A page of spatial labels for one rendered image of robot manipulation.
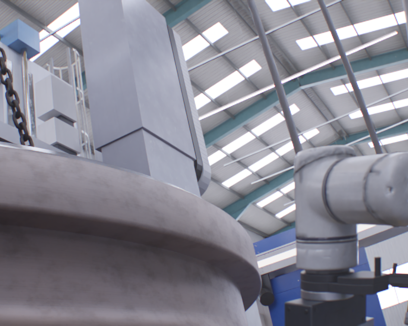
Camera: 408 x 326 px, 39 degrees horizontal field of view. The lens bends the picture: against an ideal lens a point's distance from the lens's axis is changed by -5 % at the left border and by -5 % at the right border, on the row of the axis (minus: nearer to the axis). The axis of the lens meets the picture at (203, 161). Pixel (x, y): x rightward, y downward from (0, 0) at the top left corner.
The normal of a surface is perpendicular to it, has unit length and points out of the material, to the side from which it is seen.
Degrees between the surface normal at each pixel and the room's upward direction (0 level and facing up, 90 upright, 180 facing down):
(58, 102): 90
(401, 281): 84
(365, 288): 105
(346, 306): 113
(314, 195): 94
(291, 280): 90
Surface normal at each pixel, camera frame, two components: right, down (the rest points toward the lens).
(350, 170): -0.68, -0.68
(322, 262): -0.34, -0.03
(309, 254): -0.71, -0.01
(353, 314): 0.65, -0.06
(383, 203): -0.76, 0.33
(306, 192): -0.91, 0.01
